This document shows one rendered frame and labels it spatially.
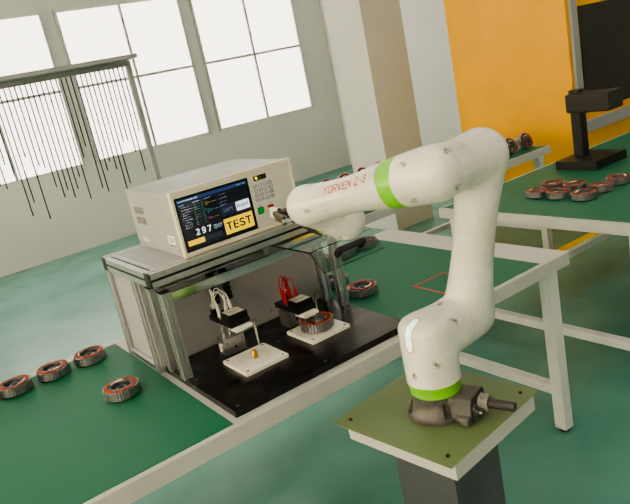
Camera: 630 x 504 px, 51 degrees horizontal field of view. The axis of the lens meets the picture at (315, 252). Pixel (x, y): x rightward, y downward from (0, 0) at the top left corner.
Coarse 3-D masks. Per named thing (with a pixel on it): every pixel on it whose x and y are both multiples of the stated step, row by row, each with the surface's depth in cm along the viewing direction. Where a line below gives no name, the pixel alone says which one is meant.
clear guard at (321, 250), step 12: (288, 240) 218; (300, 240) 215; (312, 240) 212; (324, 240) 209; (336, 240) 206; (372, 240) 209; (312, 252) 199; (324, 252) 201; (348, 252) 203; (360, 252) 204; (372, 252) 206; (324, 264) 198; (336, 264) 199
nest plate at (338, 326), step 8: (336, 320) 219; (296, 328) 220; (336, 328) 213; (344, 328) 213; (296, 336) 214; (304, 336) 212; (312, 336) 210; (320, 336) 209; (328, 336) 210; (312, 344) 207
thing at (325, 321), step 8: (320, 312) 219; (328, 312) 217; (304, 320) 216; (312, 320) 216; (320, 320) 212; (328, 320) 212; (304, 328) 212; (312, 328) 211; (320, 328) 211; (328, 328) 212
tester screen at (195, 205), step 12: (216, 192) 204; (228, 192) 207; (240, 192) 209; (180, 204) 198; (192, 204) 200; (204, 204) 203; (216, 204) 205; (180, 216) 198; (192, 216) 201; (204, 216) 203; (216, 216) 205; (228, 216) 208; (192, 228) 201; (216, 228) 206; (216, 240) 206
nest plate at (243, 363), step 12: (252, 348) 211; (264, 348) 209; (276, 348) 207; (228, 360) 206; (240, 360) 204; (252, 360) 202; (264, 360) 200; (276, 360) 200; (240, 372) 197; (252, 372) 195
